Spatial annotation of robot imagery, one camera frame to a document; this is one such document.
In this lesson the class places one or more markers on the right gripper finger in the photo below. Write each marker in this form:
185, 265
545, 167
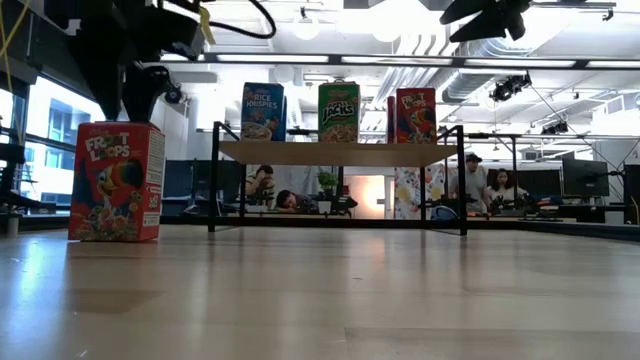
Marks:
482, 26
470, 10

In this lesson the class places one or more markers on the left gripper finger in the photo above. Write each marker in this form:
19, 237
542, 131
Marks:
107, 80
145, 92

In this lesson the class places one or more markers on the red Froot Loops cereal box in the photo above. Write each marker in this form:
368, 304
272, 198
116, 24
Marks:
115, 190
391, 120
416, 117

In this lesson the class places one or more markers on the green Apple Jacks cereal box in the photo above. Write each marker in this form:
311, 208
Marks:
339, 112

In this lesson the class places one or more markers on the round black speaker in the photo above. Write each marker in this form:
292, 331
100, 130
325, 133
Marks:
176, 95

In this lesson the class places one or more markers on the black ceiling spotlight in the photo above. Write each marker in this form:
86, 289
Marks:
555, 128
510, 86

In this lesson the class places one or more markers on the large window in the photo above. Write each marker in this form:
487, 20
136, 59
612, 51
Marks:
60, 135

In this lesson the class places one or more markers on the yellow tag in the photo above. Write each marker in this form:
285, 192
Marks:
206, 25

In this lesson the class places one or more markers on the long ceiling light strip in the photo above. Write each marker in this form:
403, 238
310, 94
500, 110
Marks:
270, 58

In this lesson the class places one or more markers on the person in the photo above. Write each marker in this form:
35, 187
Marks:
502, 189
472, 181
292, 201
261, 182

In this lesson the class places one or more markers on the round white pendant lamp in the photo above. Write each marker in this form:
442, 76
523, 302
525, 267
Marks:
306, 27

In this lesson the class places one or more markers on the small white pot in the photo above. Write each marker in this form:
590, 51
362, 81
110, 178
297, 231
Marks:
12, 224

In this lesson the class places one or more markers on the dark computer monitor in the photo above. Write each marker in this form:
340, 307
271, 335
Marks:
585, 177

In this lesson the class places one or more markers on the colourful patterned panel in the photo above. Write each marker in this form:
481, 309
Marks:
407, 192

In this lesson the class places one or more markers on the green potted plant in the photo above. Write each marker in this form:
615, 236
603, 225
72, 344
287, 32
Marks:
327, 192

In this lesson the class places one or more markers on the silver ventilation duct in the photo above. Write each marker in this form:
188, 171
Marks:
462, 82

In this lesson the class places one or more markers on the black metal rig frame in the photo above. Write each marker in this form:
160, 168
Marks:
514, 155

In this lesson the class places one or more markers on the wooden shelf with black frame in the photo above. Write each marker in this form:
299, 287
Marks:
330, 153

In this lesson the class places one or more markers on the black aluminium table frame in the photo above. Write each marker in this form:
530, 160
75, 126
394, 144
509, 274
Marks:
350, 223

